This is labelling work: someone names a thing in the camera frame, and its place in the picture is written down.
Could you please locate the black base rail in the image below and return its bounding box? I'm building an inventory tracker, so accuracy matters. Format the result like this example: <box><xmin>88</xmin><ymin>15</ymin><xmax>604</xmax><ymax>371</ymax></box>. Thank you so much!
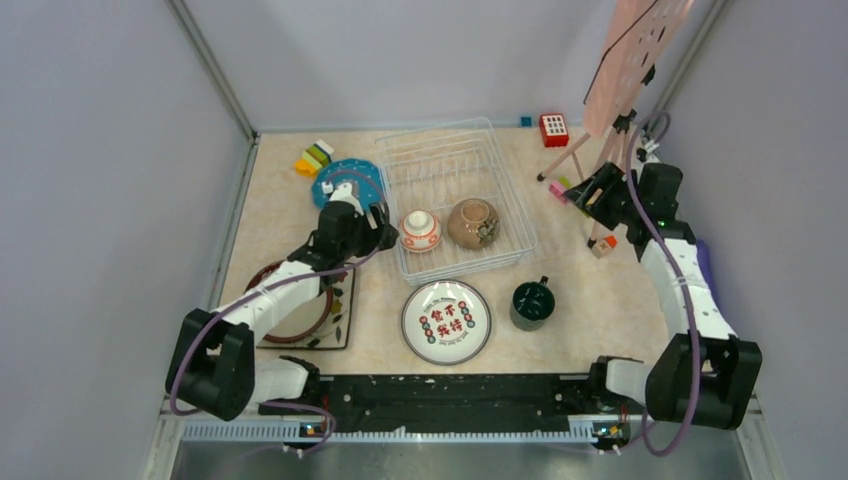
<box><xmin>291</xmin><ymin>372</ymin><xmax>657</xmax><ymax>439</ymax></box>

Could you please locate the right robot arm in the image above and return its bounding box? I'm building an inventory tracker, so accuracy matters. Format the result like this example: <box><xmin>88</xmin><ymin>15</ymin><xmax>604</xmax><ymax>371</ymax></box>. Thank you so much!
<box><xmin>565</xmin><ymin>162</ymin><xmax>762</xmax><ymax>430</ymax></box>

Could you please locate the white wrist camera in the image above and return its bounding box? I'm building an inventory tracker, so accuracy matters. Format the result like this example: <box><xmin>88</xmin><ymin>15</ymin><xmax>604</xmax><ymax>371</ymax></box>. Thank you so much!
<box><xmin>321</xmin><ymin>182</ymin><xmax>364</xmax><ymax>218</ymax></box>
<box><xmin>636</xmin><ymin>139</ymin><xmax>660</xmax><ymax>164</ymax></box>

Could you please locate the white plate with characters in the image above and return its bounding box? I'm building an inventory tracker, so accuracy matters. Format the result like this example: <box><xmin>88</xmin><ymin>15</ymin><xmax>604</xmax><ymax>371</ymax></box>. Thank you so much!
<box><xmin>400</xmin><ymin>280</ymin><xmax>493</xmax><ymax>366</ymax></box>

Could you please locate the orange patterned white bowl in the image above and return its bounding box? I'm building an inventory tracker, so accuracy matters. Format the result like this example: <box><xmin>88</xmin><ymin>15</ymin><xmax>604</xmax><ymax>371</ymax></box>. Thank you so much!
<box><xmin>398</xmin><ymin>210</ymin><xmax>442</xmax><ymax>253</ymax></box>

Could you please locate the white wire dish rack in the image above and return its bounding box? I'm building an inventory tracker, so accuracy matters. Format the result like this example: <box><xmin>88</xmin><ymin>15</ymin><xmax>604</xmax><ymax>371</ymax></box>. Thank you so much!
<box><xmin>375</xmin><ymin>117</ymin><xmax>537</xmax><ymax>285</ymax></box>

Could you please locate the square leaf patterned plate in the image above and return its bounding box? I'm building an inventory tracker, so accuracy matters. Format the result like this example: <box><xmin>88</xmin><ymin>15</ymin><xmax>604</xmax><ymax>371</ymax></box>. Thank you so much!
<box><xmin>258</xmin><ymin>270</ymin><xmax>358</xmax><ymax>350</ymax></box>

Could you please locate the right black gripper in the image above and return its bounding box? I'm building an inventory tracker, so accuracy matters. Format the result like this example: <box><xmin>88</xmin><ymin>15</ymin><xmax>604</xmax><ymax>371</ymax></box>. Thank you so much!
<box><xmin>562</xmin><ymin>162</ymin><xmax>643</xmax><ymax>231</ymax></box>

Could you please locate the colourful block stack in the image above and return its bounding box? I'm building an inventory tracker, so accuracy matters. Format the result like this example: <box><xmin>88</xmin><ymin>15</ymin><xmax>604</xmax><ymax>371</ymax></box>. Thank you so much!
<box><xmin>293</xmin><ymin>140</ymin><xmax>335</xmax><ymax>177</ymax></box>

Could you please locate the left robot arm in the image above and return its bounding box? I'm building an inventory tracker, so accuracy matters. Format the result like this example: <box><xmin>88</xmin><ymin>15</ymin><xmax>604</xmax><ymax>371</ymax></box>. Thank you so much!
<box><xmin>165</xmin><ymin>200</ymin><xmax>398</xmax><ymax>421</ymax></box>

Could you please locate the dark green mug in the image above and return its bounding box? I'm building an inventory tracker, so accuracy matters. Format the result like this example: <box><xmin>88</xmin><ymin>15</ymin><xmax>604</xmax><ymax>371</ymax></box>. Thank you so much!
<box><xmin>510</xmin><ymin>276</ymin><xmax>556</xmax><ymax>331</ymax></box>

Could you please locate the pink toy block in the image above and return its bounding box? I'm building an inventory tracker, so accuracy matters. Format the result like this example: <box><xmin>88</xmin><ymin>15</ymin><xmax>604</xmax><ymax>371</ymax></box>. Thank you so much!
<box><xmin>548</xmin><ymin>181</ymin><xmax>568</xmax><ymax>204</ymax></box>

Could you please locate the teal polka dot plate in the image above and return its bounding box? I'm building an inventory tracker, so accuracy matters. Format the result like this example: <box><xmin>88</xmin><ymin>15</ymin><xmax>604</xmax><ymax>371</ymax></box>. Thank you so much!
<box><xmin>311</xmin><ymin>158</ymin><xmax>384</xmax><ymax>209</ymax></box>

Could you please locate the red rimmed round plate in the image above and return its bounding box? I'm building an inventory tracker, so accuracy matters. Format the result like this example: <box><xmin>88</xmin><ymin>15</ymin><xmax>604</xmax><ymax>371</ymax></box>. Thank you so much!
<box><xmin>263</xmin><ymin>289</ymin><xmax>335</xmax><ymax>345</ymax></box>

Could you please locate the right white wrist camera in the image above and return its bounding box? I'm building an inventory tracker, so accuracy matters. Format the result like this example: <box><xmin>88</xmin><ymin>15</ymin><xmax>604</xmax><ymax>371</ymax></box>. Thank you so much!
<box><xmin>636</xmin><ymin>139</ymin><xmax>660</xmax><ymax>164</ymax></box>

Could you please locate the purple handle tool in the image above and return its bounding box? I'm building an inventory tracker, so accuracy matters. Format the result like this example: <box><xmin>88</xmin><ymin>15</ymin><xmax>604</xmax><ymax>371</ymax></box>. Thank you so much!
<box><xmin>695</xmin><ymin>239</ymin><xmax>715</xmax><ymax>292</ymax></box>

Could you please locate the pink perforated music stand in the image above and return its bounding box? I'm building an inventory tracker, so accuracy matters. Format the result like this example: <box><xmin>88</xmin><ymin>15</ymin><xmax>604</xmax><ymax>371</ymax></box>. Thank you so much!
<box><xmin>536</xmin><ymin>0</ymin><xmax>697</xmax><ymax>250</ymax></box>

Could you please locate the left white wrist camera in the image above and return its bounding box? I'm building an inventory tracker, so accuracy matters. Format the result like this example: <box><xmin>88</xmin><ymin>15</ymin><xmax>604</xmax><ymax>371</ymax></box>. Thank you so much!
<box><xmin>321</xmin><ymin>182</ymin><xmax>364</xmax><ymax>218</ymax></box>

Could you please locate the brown flower glazed bowl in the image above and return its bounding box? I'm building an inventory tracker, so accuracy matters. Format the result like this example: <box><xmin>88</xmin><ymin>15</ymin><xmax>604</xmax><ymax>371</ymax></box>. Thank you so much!
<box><xmin>446</xmin><ymin>198</ymin><xmax>501</xmax><ymax>250</ymax></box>

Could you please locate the red white toy block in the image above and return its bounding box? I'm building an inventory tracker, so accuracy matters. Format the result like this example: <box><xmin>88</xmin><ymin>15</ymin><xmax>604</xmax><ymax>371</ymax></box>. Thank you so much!
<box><xmin>538</xmin><ymin>113</ymin><xmax>570</xmax><ymax>148</ymax></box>

